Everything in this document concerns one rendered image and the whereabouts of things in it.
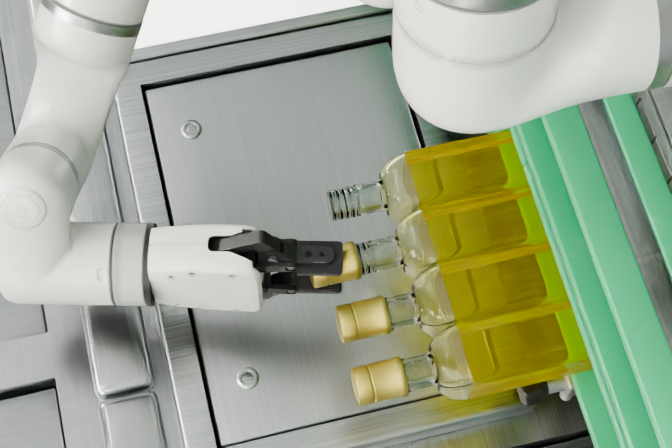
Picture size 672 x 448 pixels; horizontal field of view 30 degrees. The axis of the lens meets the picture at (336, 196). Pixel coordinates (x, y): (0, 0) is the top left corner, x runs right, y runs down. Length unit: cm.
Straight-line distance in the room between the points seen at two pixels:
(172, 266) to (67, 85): 19
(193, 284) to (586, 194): 35
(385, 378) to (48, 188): 33
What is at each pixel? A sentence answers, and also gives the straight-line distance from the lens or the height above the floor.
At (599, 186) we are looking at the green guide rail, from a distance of 105.
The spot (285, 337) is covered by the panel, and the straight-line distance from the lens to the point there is 125.
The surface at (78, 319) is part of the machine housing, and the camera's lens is 130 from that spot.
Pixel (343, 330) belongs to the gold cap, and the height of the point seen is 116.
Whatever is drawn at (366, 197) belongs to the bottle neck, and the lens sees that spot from 115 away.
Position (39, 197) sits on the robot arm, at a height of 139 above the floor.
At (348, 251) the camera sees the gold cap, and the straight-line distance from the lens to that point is 113.
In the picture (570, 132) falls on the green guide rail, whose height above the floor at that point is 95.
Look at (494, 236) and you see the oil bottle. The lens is 113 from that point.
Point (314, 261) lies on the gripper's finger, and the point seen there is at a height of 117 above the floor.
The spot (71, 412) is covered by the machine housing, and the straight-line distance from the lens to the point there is 127.
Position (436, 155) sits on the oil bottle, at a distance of 116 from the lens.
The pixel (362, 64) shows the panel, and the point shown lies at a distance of 138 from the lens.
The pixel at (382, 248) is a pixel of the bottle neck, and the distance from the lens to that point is 113.
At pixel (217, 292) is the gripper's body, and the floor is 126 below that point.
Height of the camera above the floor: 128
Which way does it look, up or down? 7 degrees down
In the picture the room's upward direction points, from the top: 102 degrees counter-clockwise
